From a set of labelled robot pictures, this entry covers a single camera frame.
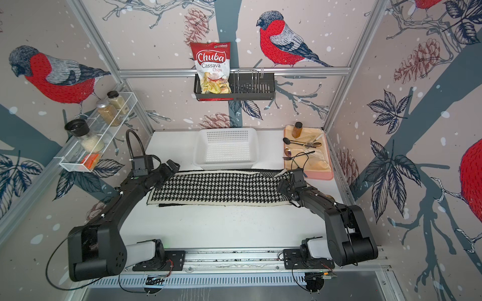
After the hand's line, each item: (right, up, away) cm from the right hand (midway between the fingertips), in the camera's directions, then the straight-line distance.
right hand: (284, 186), depth 94 cm
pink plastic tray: (+19, +10, +7) cm, 23 cm away
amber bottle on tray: (+11, +30, +18) cm, 37 cm away
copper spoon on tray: (+5, +16, +13) cm, 22 cm away
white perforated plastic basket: (-31, +19, +10) cm, 37 cm away
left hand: (-53, +11, -6) cm, 55 cm away
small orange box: (-76, +16, -28) cm, 82 cm away
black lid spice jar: (-78, +23, -25) cm, 85 cm away
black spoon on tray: (+6, +24, +20) cm, 32 cm away
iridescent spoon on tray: (+22, +22, +17) cm, 36 cm away
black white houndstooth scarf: (-31, -1, -1) cm, 31 cm away
